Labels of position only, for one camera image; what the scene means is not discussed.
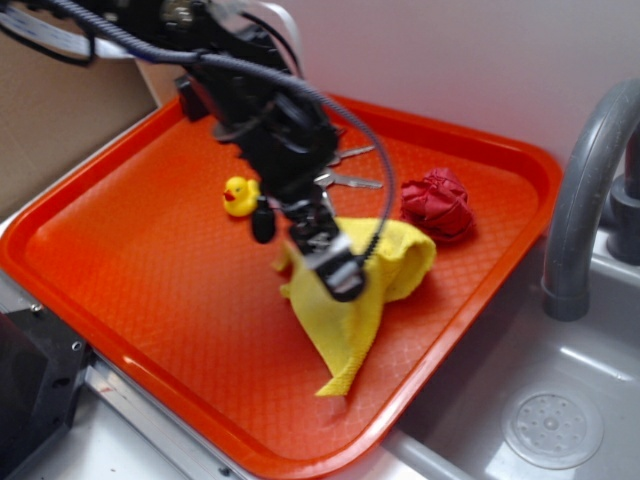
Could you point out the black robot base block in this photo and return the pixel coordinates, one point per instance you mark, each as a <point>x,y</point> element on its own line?
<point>43,364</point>

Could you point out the sink drain strainer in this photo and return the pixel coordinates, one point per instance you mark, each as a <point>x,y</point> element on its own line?
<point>552,427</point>

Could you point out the bunch of silver keys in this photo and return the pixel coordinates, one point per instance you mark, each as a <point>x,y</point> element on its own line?
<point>329,176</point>

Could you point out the dark grey faucet handle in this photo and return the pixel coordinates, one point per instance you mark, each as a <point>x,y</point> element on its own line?
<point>623,242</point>

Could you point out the grey sink faucet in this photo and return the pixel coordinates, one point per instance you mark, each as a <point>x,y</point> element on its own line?
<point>596,161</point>

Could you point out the orange plastic tray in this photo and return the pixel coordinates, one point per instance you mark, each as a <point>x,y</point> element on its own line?
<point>135,252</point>

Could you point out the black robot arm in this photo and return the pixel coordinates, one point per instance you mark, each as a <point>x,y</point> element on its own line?
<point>236,74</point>

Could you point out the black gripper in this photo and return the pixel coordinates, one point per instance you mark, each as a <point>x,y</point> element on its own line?
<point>288,144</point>

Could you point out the wooden board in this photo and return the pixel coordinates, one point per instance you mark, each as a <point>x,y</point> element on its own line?
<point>158,80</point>

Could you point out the grey plastic sink basin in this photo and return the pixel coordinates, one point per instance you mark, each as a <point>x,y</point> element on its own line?
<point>452,429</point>

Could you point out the yellow cloth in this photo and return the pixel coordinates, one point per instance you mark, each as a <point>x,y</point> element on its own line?
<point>344,332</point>

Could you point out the crumpled red cloth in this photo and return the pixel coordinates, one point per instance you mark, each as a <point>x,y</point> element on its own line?
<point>439,205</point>

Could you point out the brown cardboard panel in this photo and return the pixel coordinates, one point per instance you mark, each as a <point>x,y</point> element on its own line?
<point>54,115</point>

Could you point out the yellow rubber duck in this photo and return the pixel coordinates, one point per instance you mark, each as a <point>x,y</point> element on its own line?
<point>240,196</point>

